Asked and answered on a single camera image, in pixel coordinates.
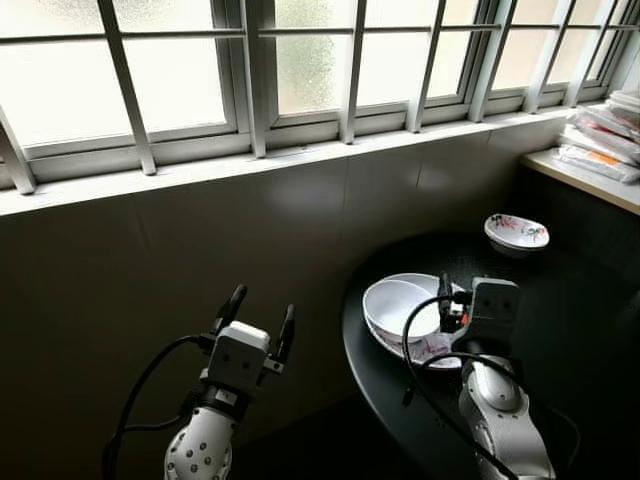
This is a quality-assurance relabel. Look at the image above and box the white package orange label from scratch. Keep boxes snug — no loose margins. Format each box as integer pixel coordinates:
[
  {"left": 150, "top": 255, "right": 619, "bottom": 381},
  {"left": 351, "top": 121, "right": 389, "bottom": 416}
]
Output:
[{"left": 555, "top": 144, "right": 640, "bottom": 185}]

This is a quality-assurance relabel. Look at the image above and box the light wooden counter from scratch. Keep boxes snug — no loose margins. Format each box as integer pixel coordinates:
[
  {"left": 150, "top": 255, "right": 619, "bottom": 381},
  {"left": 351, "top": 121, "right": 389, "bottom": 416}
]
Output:
[{"left": 519, "top": 147, "right": 640, "bottom": 214}]

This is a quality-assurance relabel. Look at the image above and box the large white floral plate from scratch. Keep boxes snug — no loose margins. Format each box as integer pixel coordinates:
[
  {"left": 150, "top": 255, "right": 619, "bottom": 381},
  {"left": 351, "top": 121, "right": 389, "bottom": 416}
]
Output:
[{"left": 368, "top": 298, "right": 473, "bottom": 372}]

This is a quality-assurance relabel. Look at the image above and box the small white floral bowl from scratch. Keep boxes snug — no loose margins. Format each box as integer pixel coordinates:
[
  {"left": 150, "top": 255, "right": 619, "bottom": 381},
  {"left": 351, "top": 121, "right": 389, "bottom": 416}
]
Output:
[{"left": 484, "top": 212, "right": 551, "bottom": 254}]

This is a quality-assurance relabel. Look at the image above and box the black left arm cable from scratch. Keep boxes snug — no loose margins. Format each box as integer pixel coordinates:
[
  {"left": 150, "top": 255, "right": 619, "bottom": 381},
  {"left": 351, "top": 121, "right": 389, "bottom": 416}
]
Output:
[{"left": 102, "top": 334, "right": 213, "bottom": 480}]

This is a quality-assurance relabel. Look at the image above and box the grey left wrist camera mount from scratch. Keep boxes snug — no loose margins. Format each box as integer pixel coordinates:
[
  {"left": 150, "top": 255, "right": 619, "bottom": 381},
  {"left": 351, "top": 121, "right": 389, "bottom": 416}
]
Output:
[{"left": 207, "top": 321, "right": 272, "bottom": 393}]

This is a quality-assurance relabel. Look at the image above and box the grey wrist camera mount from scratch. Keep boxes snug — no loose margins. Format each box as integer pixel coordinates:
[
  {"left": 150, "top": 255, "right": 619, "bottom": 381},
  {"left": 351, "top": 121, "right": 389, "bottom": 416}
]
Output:
[
  {"left": 469, "top": 277, "right": 522, "bottom": 347},
  {"left": 207, "top": 321, "right": 272, "bottom": 393}
]

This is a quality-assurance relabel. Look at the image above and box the white barred window frame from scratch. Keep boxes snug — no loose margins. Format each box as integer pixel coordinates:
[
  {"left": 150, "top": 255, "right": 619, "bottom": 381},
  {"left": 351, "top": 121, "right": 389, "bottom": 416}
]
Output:
[{"left": 0, "top": 0, "right": 640, "bottom": 197}]

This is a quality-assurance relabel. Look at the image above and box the white ceramic bowl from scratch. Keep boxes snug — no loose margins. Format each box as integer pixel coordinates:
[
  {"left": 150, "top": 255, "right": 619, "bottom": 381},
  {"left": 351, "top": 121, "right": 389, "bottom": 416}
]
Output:
[{"left": 361, "top": 272, "right": 448, "bottom": 343}]

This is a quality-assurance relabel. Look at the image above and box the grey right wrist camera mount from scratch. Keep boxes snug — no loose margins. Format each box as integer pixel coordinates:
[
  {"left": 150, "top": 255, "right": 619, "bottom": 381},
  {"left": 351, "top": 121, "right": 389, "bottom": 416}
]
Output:
[{"left": 469, "top": 277, "right": 522, "bottom": 347}]

